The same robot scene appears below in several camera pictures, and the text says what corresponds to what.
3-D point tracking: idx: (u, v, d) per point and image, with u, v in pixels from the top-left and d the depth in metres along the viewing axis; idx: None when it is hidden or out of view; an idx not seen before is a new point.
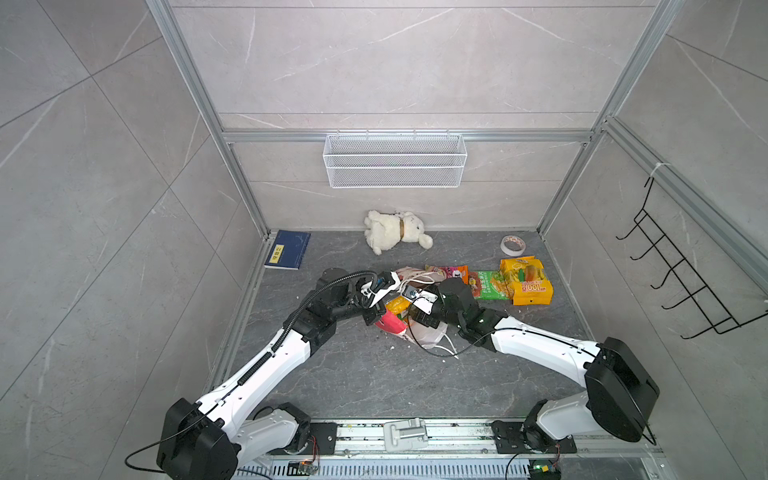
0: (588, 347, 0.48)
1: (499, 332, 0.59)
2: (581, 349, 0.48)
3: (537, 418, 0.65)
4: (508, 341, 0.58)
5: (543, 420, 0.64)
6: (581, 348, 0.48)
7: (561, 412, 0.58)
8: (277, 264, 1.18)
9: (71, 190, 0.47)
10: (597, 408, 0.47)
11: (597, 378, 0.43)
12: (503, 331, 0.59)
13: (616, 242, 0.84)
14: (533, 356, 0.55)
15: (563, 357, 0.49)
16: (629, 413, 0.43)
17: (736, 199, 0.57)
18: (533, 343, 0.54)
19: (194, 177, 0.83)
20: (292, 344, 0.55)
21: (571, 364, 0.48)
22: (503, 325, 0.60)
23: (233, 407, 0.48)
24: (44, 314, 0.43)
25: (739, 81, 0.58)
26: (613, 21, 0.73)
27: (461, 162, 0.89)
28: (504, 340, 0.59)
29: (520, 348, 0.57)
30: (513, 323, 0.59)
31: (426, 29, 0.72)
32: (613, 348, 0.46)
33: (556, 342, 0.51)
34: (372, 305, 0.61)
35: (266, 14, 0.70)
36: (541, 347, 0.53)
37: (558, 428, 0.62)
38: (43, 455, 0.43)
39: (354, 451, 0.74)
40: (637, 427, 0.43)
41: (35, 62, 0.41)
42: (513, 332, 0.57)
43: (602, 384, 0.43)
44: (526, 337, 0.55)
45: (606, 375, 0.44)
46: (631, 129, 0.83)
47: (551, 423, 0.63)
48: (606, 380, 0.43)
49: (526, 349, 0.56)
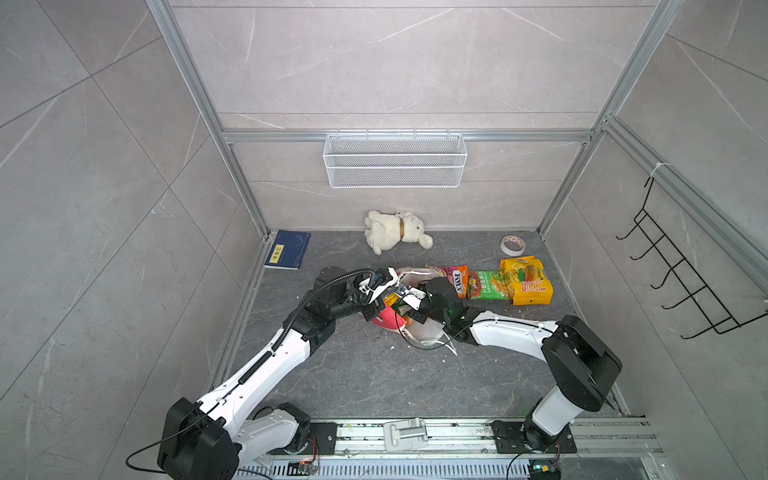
0: (548, 325, 0.52)
1: (476, 325, 0.64)
2: (542, 328, 0.52)
3: (533, 414, 0.66)
4: (483, 332, 0.63)
5: (538, 417, 0.65)
6: (542, 327, 0.53)
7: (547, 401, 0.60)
8: (277, 264, 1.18)
9: (71, 190, 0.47)
10: (560, 382, 0.50)
11: (553, 351, 0.47)
12: (481, 323, 0.63)
13: (616, 242, 0.84)
14: (505, 343, 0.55)
15: (529, 337, 0.53)
16: (585, 382, 0.46)
17: (737, 199, 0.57)
18: (504, 330, 0.58)
19: (194, 177, 0.83)
20: (292, 343, 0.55)
21: (532, 342, 0.53)
22: (482, 318, 0.64)
23: (234, 406, 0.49)
24: (44, 314, 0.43)
25: (739, 81, 0.58)
26: (613, 22, 0.73)
27: (461, 162, 0.89)
28: (480, 330, 0.64)
29: (494, 337, 0.62)
30: (486, 313, 0.65)
31: (426, 30, 0.72)
32: (571, 324, 0.50)
33: (521, 325, 0.56)
34: (371, 302, 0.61)
35: (265, 14, 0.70)
36: (513, 332, 0.56)
37: (556, 425, 0.62)
38: (43, 455, 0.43)
39: (354, 451, 0.74)
40: (595, 395, 0.46)
41: (34, 61, 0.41)
42: (488, 323, 0.62)
43: (558, 356, 0.47)
44: (499, 326, 0.59)
45: (562, 348, 0.47)
46: (630, 129, 0.83)
47: (545, 418, 0.63)
48: (561, 352, 0.47)
49: (500, 337, 0.60)
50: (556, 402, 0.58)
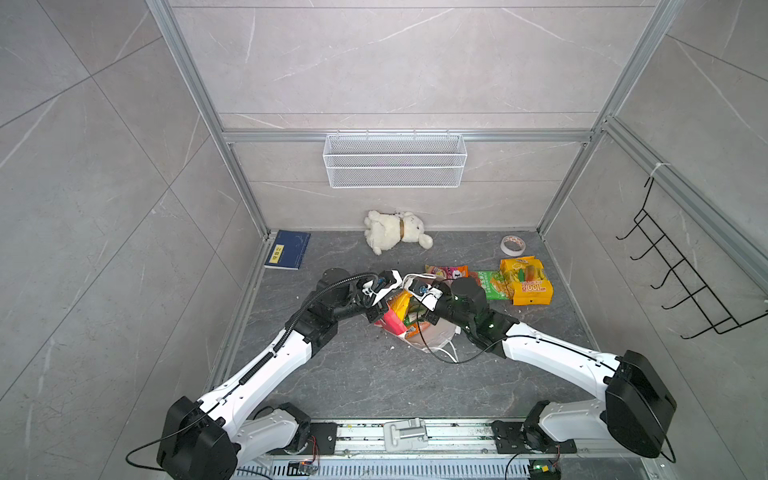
0: (607, 360, 0.47)
1: (510, 339, 0.57)
2: (600, 362, 0.47)
3: (539, 419, 0.65)
4: (517, 348, 0.57)
5: (544, 422, 0.64)
6: (600, 361, 0.47)
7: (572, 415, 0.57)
8: (277, 264, 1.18)
9: (71, 191, 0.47)
10: (617, 425, 0.46)
11: (619, 394, 0.42)
12: (515, 338, 0.57)
13: (616, 242, 0.84)
14: (541, 364, 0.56)
15: (582, 369, 0.48)
16: (649, 429, 0.42)
17: (736, 199, 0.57)
18: (545, 351, 0.52)
19: (194, 177, 0.83)
20: (293, 344, 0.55)
21: (589, 376, 0.47)
22: (515, 332, 0.58)
23: (233, 406, 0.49)
24: (44, 314, 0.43)
25: (739, 81, 0.58)
26: (613, 22, 0.73)
27: (461, 162, 0.89)
28: (514, 345, 0.57)
29: (528, 355, 0.56)
30: (528, 329, 0.57)
31: (426, 29, 0.72)
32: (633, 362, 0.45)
33: (572, 354, 0.50)
34: (374, 304, 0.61)
35: (265, 14, 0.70)
36: (556, 356, 0.51)
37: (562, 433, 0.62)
38: (43, 455, 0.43)
39: (354, 451, 0.74)
40: (656, 444, 0.42)
41: (35, 62, 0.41)
42: (526, 340, 0.55)
43: (624, 401, 0.42)
44: (539, 345, 0.54)
45: (627, 392, 0.42)
46: (630, 129, 0.83)
47: (554, 426, 0.62)
48: (627, 397, 0.42)
49: (537, 357, 0.55)
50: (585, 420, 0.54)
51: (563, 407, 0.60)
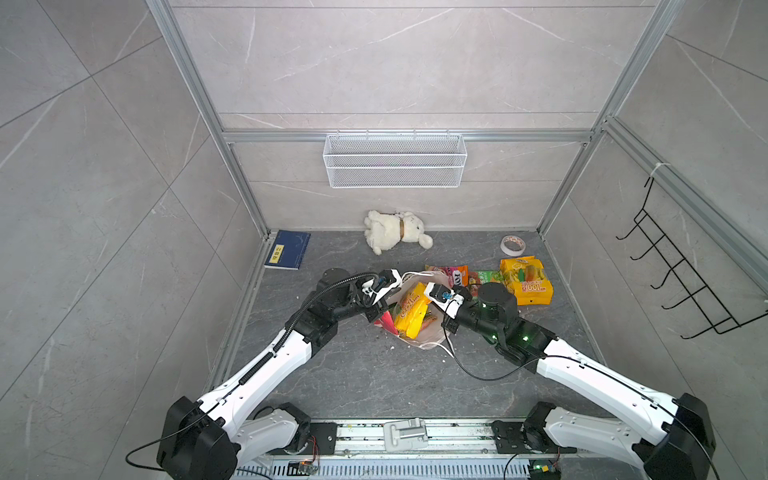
0: (664, 403, 0.43)
1: (549, 357, 0.52)
2: (656, 404, 0.43)
3: (545, 423, 0.64)
4: (557, 368, 0.52)
5: (550, 428, 0.63)
6: (656, 403, 0.43)
7: (592, 436, 0.55)
8: (277, 264, 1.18)
9: (71, 190, 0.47)
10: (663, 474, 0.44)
11: (681, 446, 0.39)
12: (555, 358, 0.51)
13: (616, 242, 0.84)
14: (585, 391, 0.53)
15: (634, 408, 0.44)
16: None
17: (736, 199, 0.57)
18: (591, 379, 0.48)
19: (194, 177, 0.83)
20: (293, 344, 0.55)
21: (643, 418, 0.43)
22: (553, 351, 0.52)
23: (234, 406, 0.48)
24: (44, 314, 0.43)
25: (739, 81, 0.58)
26: (613, 22, 0.73)
27: (461, 162, 0.89)
28: (552, 364, 0.52)
29: (569, 379, 0.51)
30: (574, 352, 0.51)
31: (426, 29, 0.72)
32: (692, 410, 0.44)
33: (623, 389, 0.46)
34: (375, 303, 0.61)
35: (265, 14, 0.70)
36: (604, 387, 0.47)
37: (567, 441, 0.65)
38: (44, 455, 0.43)
39: (354, 451, 0.74)
40: None
41: (35, 62, 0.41)
42: (569, 364, 0.50)
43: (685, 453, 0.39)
44: (585, 371, 0.49)
45: (689, 445, 0.39)
46: (630, 129, 0.83)
47: (561, 434, 0.62)
48: (689, 449, 0.39)
49: (580, 383, 0.50)
50: (606, 446, 0.54)
51: (577, 421, 0.59)
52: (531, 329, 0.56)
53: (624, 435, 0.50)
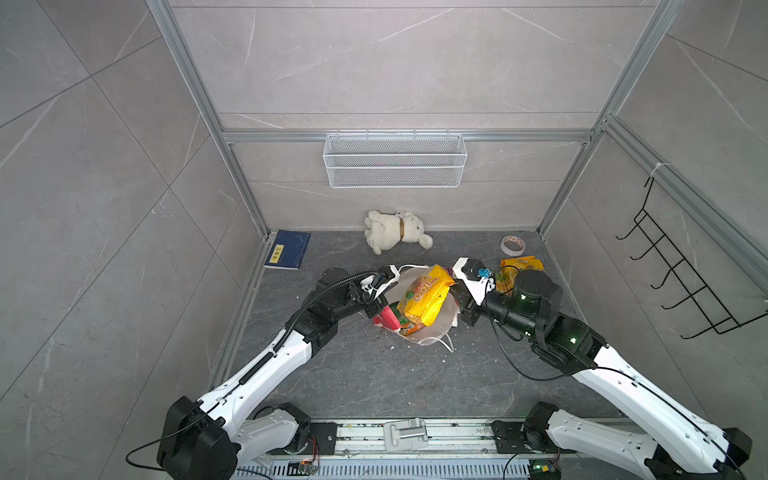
0: (719, 439, 0.40)
1: (600, 367, 0.45)
2: (711, 439, 0.40)
3: (548, 425, 0.64)
4: (604, 382, 0.45)
5: (553, 431, 0.63)
6: (711, 438, 0.40)
7: (598, 442, 0.55)
8: (277, 264, 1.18)
9: (71, 190, 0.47)
10: None
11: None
12: (606, 370, 0.44)
13: (616, 242, 0.84)
14: (622, 405, 0.46)
15: (686, 439, 0.40)
16: None
17: (736, 199, 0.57)
18: (641, 400, 0.43)
19: (194, 176, 0.83)
20: (293, 344, 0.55)
21: (695, 452, 0.40)
22: (603, 361, 0.45)
23: (233, 406, 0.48)
24: (44, 314, 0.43)
25: (739, 81, 0.58)
26: (613, 22, 0.73)
27: (461, 162, 0.89)
28: (603, 378, 0.45)
29: (613, 393, 0.46)
30: (627, 368, 0.45)
31: (426, 29, 0.72)
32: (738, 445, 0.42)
33: (676, 416, 0.41)
34: (375, 299, 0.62)
35: (265, 14, 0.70)
36: (656, 411, 0.42)
37: (570, 444, 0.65)
38: (43, 455, 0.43)
39: (354, 451, 0.74)
40: None
41: (36, 62, 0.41)
42: (619, 379, 0.44)
43: None
44: (638, 392, 0.43)
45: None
46: (630, 129, 0.83)
47: (563, 438, 0.62)
48: None
49: (624, 400, 0.45)
50: (611, 454, 0.54)
51: (583, 427, 0.59)
52: (575, 325, 0.48)
53: (635, 448, 0.50)
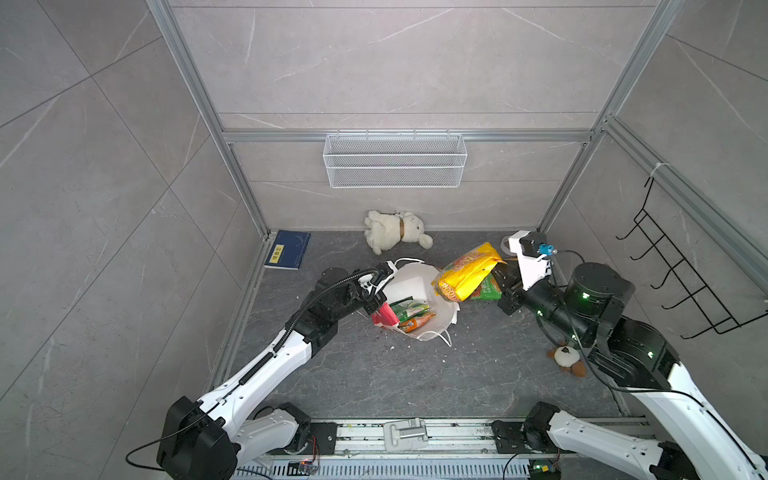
0: None
1: (677, 391, 0.38)
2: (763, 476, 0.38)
3: (549, 425, 0.64)
4: (670, 403, 0.39)
5: (554, 432, 0.63)
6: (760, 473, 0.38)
7: (601, 445, 0.55)
8: (277, 264, 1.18)
9: (71, 190, 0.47)
10: None
11: None
12: (682, 396, 0.38)
13: (616, 242, 0.84)
14: (665, 418, 0.41)
15: (736, 472, 0.37)
16: None
17: (736, 199, 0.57)
18: (701, 426, 0.38)
19: (194, 176, 0.83)
20: (293, 345, 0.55)
21: None
22: (678, 382, 0.38)
23: (233, 406, 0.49)
24: (44, 314, 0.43)
25: (739, 81, 0.58)
26: (613, 21, 0.73)
27: (461, 162, 0.89)
28: (673, 401, 0.38)
29: (672, 413, 0.40)
30: (697, 391, 0.39)
31: (425, 29, 0.72)
32: None
33: (730, 447, 0.38)
34: (374, 296, 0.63)
35: (265, 14, 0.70)
36: (713, 439, 0.38)
37: (571, 445, 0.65)
38: (43, 455, 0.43)
39: (354, 451, 0.74)
40: None
41: (35, 62, 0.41)
42: (690, 405, 0.38)
43: None
44: (702, 419, 0.38)
45: None
46: (630, 129, 0.83)
47: (566, 440, 0.62)
48: None
49: (680, 421, 0.39)
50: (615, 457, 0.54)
51: (584, 429, 0.59)
52: (642, 330, 0.40)
53: (640, 454, 0.50)
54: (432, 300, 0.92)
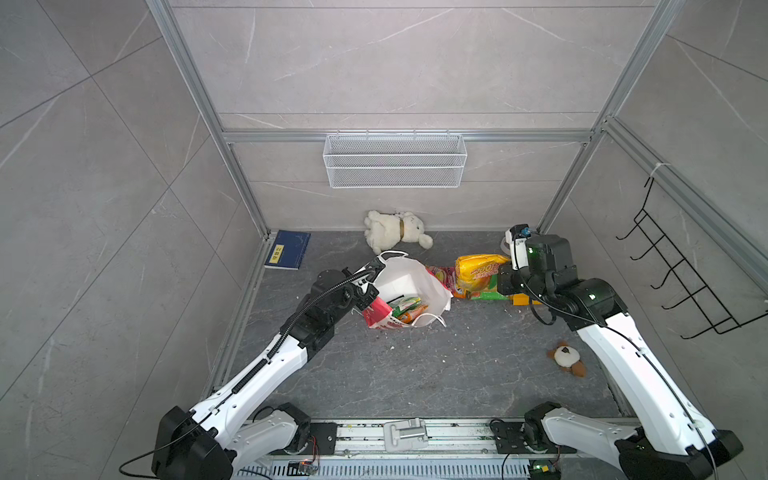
0: (706, 430, 0.38)
1: (607, 327, 0.44)
2: (696, 426, 0.38)
3: (544, 415, 0.65)
4: (606, 342, 0.44)
5: (547, 420, 0.64)
6: (696, 426, 0.38)
7: (579, 428, 0.56)
8: (277, 264, 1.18)
9: (71, 191, 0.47)
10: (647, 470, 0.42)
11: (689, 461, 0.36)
12: (612, 333, 0.43)
13: (616, 242, 0.84)
14: (612, 368, 0.45)
15: (669, 419, 0.39)
16: None
17: (736, 199, 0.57)
18: (641, 372, 0.41)
19: (194, 177, 0.83)
20: (289, 350, 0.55)
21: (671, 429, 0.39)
22: (614, 324, 0.44)
23: (226, 415, 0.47)
24: (43, 314, 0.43)
25: (739, 81, 0.58)
26: (612, 22, 0.73)
27: (461, 162, 0.89)
28: (604, 337, 0.44)
29: (613, 357, 0.44)
30: (637, 339, 0.43)
31: (425, 29, 0.72)
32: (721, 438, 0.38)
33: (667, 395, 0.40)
34: (367, 293, 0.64)
35: (265, 14, 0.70)
36: (649, 383, 0.41)
37: (560, 435, 0.62)
38: (43, 455, 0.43)
39: (354, 451, 0.74)
40: None
41: (35, 62, 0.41)
42: (624, 344, 0.43)
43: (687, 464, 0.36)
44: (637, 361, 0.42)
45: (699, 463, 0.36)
46: (629, 129, 0.83)
47: (559, 429, 0.62)
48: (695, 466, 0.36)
49: (621, 365, 0.43)
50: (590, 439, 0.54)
51: (574, 418, 0.59)
52: (595, 283, 0.47)
53: (613, 433, 0.49)
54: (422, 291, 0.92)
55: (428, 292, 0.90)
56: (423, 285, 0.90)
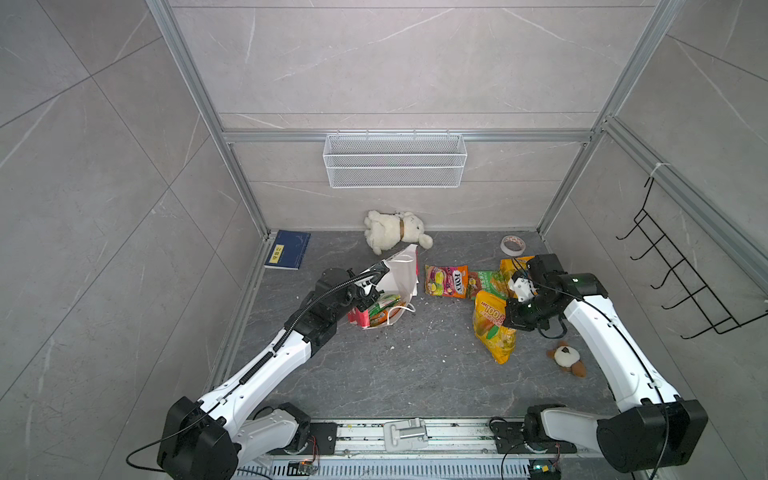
0: (665, 390, 0.41)
1: (584, 299, 0.52)
2: (656, 386, 0.42)
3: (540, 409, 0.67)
4: (582, 314, 0.51)
5: (544, 413, 0.65)
6: (656, 386, 0.42)
7: (573, 418, 0.56)
8: (277, 264, 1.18)
9: (71, 190, 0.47)
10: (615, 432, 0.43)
11: (641, 411, 0.39)
12: (589, 305, 0.51)
13: (616, 242, 0.84)
14: (587, 340, 0.51)
15: (629, 376, 0.43)
16: (641, 449, 0.41)
17: (737, 199, 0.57)
18: (610, 339, 0.47)
19: (193, 176, 0.83)
20: (294, 344, 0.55)
21: (631, 386, 0.42)
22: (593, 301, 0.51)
23: (234, 405, 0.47)
24: (44, 314, 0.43)
25: (739, 81, 0.58)
26: (613, 22, 0.73)
27: (461, 162, 0.89)
28: (580, 310, 0.51)
29: (588, 328, 0.50)
30: (611, 314, 0.50)
31: (425, 29, 0.72)
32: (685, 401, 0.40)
33: (630, 359, 0.44)
34: (367, 297, 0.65)
35: (265, 14, 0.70)
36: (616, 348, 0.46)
37: (557, 432, 0.62)
38: (43, 455, 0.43)
39: (354, 451, 0.74)
40: (636, 450, 0.41)
41: (34, 61, 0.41)
42: (598, 315, 0.50)
43: (639, 412, 0.39)
44: (609, 331, 0.48)
45: (653, 414, 0.39)
46: (629, 129, 0.83)
47: (554, 423, 0.62)
48: (647, 414, 0.39)
49: (594, 334, 0.49)
50: (581, 427, 0.54)
51: (569, 411, 0.58)
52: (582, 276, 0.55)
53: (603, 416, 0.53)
54: (403, 288, 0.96)
55: (407, 288, 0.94)
56: (403, 281, 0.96)
